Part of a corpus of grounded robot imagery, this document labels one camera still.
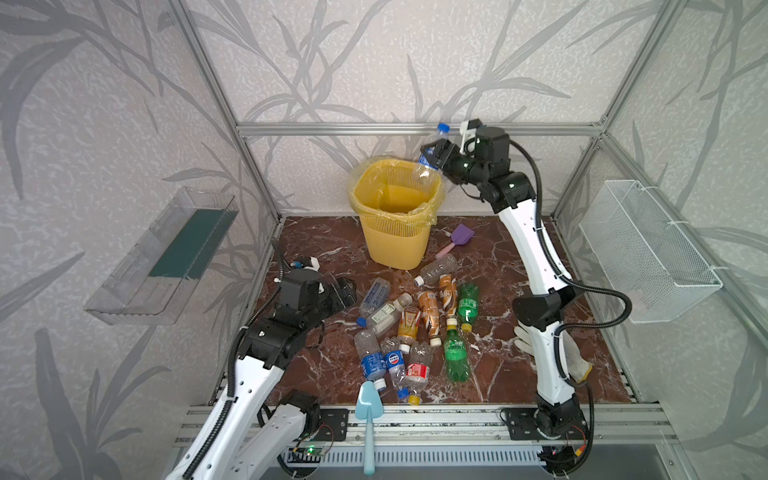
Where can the Pepsi label clear bottle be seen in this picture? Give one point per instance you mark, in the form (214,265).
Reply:
(396,366)

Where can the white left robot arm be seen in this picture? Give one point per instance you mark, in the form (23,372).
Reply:
(230,445)

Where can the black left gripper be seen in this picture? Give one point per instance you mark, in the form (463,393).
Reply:
(339,291)

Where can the clear bottle green label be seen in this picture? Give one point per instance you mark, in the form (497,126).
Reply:
(386,315)

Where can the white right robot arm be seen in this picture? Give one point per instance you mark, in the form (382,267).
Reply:
(508,179)

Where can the brown Nescafe bottle right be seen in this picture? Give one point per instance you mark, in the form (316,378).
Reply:
(448,295)

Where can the light blue toy shovel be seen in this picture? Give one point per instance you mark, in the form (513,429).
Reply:
(368,408)

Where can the soda water bottle blue cap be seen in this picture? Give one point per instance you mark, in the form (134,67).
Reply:
(376,296)

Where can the yellow ribbed plastic bin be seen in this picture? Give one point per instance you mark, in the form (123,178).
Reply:
(396,245)

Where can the clear crushed bottle blue cap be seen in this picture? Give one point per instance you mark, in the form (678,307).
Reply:
(425,173)

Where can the gold red tea bottle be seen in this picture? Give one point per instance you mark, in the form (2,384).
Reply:
(408,328)

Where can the small green Sprite bottle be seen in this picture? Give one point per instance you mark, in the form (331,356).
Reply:
(468,305)

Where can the yellow bin liner bag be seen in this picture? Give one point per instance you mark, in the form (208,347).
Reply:
(390,188)

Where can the clear acrylic wall shelf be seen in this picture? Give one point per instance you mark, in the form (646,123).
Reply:
(156,279)

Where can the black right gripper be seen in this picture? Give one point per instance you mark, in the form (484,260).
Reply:
(447,155)

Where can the white wire wall basket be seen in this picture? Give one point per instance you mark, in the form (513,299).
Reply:
(645,254)

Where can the green circuit board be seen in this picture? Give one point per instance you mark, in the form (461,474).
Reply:
(312,453)

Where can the red label bottle yellow cap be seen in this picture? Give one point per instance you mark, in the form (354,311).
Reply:
(418,371)

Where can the clear bottle white cap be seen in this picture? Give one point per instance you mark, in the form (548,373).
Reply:
(431,273)

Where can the white work glove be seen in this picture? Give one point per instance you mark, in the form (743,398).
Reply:
(578,367)

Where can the purple toy shovel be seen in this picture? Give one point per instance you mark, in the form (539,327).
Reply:
(460,236)

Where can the brown coffee bottle left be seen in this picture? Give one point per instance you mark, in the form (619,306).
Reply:
(430,312)

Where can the horizontal aluminium frame bar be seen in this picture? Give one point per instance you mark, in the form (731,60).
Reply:
(253,129)

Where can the clear bottle blue label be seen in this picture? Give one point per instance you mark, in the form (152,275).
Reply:
(371,359)

